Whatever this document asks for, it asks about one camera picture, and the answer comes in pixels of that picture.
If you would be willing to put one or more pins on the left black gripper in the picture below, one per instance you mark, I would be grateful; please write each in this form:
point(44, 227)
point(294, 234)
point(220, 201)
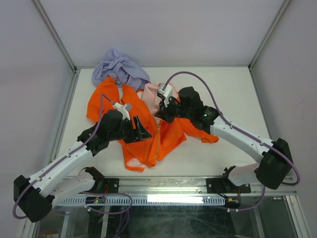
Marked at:
point(141, 133)

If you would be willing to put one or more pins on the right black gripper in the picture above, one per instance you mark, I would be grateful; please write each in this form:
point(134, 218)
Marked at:
point(163, 112)

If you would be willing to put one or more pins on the orange jacket with pink lining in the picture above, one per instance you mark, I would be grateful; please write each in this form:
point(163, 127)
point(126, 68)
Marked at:
point(165, 136)

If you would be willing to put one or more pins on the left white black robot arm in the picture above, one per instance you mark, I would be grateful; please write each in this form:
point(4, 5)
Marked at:
point(40, 192)

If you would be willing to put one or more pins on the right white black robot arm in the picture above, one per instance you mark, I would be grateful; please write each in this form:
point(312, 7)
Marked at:
point(272, 162)

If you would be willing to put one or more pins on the crumpled lavender garment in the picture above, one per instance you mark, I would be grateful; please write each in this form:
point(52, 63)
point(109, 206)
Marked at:
point(122, 69)

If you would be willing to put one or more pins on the small electronics board with leds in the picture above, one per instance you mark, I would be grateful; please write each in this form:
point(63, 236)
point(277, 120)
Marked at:
point(96, 200)

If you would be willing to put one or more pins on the black connector with yellow plug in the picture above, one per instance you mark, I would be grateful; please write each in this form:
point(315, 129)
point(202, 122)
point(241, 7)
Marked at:
point(232, 203)

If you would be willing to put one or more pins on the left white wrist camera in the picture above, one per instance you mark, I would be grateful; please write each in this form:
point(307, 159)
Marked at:
point(124, 109)

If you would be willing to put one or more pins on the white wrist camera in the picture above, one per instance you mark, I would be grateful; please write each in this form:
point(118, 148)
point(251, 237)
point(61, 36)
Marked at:
point(165, 91)
point(124, 109)

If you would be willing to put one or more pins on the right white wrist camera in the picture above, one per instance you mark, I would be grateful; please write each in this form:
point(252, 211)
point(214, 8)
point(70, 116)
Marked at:
point(165, 91)

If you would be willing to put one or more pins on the aluminium mounting rail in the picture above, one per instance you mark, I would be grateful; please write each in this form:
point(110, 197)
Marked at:
point(190, 185)

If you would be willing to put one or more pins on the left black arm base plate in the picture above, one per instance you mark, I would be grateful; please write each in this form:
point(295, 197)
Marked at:
point(109, 185)

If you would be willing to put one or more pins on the white slotted cable duct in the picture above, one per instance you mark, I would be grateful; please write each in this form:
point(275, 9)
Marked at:
point(149, 200)

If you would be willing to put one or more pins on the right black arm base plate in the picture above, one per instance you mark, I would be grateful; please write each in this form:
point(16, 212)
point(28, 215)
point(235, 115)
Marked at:
point(219, 185)

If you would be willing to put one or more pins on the right aluminium frame post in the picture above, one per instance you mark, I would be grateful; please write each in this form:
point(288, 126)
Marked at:
point(269, 33)

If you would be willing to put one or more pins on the aluminium frame post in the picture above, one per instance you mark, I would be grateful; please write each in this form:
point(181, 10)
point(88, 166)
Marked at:
point(53, 33)
point(269, 33)

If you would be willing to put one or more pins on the left aluminium frame post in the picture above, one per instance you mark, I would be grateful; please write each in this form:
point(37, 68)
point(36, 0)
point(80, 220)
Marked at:
point(53, 33)

